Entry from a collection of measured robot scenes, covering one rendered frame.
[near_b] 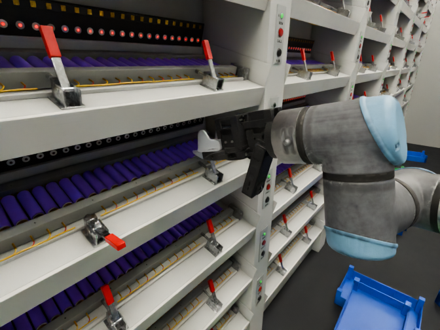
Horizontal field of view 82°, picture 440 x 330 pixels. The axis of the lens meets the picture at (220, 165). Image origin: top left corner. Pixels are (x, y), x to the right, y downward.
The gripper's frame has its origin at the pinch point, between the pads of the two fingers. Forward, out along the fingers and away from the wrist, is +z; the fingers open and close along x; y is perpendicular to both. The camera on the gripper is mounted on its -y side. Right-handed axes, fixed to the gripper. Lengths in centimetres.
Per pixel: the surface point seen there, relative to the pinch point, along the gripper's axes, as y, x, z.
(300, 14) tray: 28.4, -32.7, -12.1
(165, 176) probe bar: -2.4, 9.9, 1.9
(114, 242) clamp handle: -5.5, 27.0, -8.6
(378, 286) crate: -86, -77, -15
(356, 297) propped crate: -80, -59, -11
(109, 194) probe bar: -1.7, 21.9, 1.9
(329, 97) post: 4, -86, 1
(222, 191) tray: -9.6, -1.2, -2.4
